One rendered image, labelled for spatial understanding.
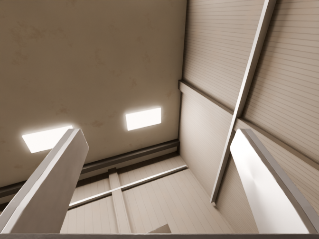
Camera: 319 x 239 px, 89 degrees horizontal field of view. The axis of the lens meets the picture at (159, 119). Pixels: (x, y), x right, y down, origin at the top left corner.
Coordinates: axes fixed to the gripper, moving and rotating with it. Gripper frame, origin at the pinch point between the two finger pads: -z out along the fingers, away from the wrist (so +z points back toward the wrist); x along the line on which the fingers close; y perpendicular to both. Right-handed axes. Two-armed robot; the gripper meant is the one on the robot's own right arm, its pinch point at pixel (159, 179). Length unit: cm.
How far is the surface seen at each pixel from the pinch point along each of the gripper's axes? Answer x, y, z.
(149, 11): 26, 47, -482
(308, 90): -204, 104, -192
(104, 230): 153, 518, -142
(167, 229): -5, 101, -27
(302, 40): -191, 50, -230
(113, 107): 141, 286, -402
